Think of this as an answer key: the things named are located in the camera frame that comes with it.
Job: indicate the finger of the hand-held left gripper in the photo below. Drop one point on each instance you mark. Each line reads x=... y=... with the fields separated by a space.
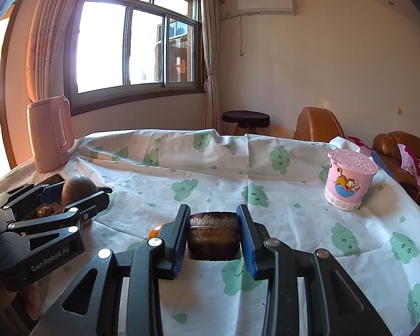
x=38 y=194
x=91 y=203

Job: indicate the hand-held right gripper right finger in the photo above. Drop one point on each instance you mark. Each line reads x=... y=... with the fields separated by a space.
x=246 y=248

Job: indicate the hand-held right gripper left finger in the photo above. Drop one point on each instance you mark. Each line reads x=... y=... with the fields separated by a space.
x=180 y=238

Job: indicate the brown round fruit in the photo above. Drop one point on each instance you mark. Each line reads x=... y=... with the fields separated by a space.
x=78 y=189

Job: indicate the dark ridged round fruit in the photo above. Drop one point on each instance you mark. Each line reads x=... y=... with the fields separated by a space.
x=45 y=211

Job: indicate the pink tin box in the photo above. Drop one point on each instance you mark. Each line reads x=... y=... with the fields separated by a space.
x=53 y=178

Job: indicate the brown glazed ceramic cup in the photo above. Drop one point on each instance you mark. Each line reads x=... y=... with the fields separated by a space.
x=213 y=238

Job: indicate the person's left hand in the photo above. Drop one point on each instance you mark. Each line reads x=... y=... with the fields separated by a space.
x=33 y=299

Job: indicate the small orange kumquat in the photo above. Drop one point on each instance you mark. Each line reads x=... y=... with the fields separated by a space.
x=157 y=231

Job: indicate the white tablecloth green cloud print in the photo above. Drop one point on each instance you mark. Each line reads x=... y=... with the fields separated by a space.
x=300 y=245

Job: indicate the pink plastic kettle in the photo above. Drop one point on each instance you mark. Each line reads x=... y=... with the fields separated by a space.
x=49 y=136

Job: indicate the pink cartoon cat cup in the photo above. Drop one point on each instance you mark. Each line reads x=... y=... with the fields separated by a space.
x=348 y=182

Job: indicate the dark round stool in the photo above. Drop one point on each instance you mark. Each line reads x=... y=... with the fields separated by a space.
x=246 y=118

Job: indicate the brown leather armchair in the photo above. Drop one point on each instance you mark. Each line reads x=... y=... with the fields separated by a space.
x=318 y=126

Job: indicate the pink patterned curtain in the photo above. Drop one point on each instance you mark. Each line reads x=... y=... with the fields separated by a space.
x=52 y=42

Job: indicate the pink floral cloth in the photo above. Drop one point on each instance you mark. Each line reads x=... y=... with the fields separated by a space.
x=362 y=144
x=414 y=168

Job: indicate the sliding glass window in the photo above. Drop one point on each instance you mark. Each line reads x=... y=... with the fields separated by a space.
x=105 y=42

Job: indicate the brown leather sofa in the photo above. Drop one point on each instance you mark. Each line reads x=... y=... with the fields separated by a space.
x=388 y=154

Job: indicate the beige tied curtain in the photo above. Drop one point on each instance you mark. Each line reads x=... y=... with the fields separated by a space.
x=211 y=59

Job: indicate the white air conditioner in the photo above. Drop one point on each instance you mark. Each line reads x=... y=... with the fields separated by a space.
x=265 y=4

